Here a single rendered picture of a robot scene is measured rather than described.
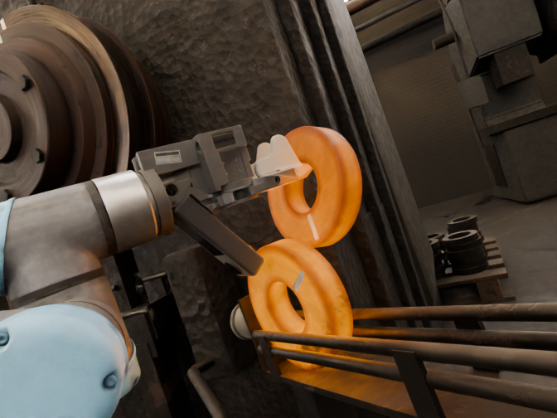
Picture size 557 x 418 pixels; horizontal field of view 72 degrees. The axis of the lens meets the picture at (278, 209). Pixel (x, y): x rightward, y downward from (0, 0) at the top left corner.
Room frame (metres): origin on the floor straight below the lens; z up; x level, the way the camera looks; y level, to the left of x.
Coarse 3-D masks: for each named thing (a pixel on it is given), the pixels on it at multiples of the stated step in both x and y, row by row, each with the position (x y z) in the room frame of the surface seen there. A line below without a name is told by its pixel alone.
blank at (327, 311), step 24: (288, 240) 0.45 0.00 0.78; (264, 264) 0.46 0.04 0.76; (288, 264) 0.42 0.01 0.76; (312, 264) 0.41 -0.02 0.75; (264, 288) 0.47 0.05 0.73; (312, 288) 0.40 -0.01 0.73; (336, 288) 0.40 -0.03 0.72; (264, 312) 0.49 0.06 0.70; (288, 312) 0.48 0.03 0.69; (312, 312) 0.41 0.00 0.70; (336, 312) 0.39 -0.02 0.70; (288, 360) 0.47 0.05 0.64
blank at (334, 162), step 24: (312, 144) 0.46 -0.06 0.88; (336, 144) 0.44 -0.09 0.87; (312, 168) 0.46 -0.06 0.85; (336, 168) 0.43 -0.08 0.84; (360, 168) 0.44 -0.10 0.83; (288, 192) 0.51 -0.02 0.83; (336, 192) 0.43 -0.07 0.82; (360, 192) 0.44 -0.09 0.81; (288, 216) 0.51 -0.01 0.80; (312, 216) 0.47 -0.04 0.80; (336, 216) 0.43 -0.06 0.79; (312, 240) 0.47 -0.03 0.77; (336, 240) 0.46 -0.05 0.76
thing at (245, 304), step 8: (248, 296) 0.52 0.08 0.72; (288, 296) 0.54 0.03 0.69; (240, 304) 0.51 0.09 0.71; (248, 304) 0.51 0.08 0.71; (248, 312) 0.51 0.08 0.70; (248, 320) 0.51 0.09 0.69; (256, 320) 0.51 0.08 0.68; (248, 328) 0.51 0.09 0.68; (256, 328) 0.51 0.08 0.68; (256, 344) 0.51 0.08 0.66; (272, 344) 0.51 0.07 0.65; (264, 360) 0.50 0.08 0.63; (280, 360) 0.51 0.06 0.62; (264, 368) 0.50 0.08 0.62
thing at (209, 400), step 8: (208, 360) 0.66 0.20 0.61; (192, 368) 0.64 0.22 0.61; (200, 368) 0.64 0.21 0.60; (208, 368) 0.66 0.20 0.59; (192, 376) 0.62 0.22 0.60; (200, 376) 0.62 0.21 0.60; (200, 384) 0.60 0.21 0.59; (200, 392) 0.59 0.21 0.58; (208, 392) 0.58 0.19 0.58; (208, 400) 0.57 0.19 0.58; (216, 400) 0.57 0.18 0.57; (208, 408) 0.56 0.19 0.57; (216, 408) 0.55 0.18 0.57; (216, 416) 0.54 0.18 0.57; (224, 416) 0.53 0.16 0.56
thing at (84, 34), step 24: (0, 24) 0.78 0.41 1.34; (48, 24) 0.73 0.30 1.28; (72, 24) 0.70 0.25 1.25; (96, 48) 0.69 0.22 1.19; (120, 72) 0.70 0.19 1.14; (120, 96) 0.68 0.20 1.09; (120, 120) 0.69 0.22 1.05; (144, 120) 0.73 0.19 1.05; (120, 144) 0.70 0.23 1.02; (144, 144) 0.74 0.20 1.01; (120, 168) 0.70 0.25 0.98
